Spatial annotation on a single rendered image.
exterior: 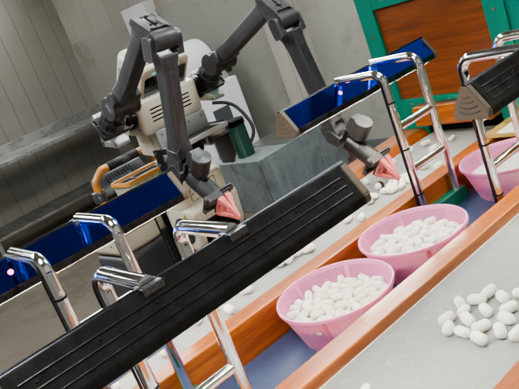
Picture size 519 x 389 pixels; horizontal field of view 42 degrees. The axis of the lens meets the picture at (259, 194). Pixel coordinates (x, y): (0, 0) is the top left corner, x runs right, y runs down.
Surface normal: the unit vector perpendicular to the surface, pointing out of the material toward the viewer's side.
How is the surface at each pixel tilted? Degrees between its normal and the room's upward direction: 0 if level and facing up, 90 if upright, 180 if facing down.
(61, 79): 90
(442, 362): 0
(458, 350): 0
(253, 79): 90
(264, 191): 90
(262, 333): 90
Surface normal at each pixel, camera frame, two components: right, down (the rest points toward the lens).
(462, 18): -0.72, 0.43
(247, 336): 0.60, 0.00
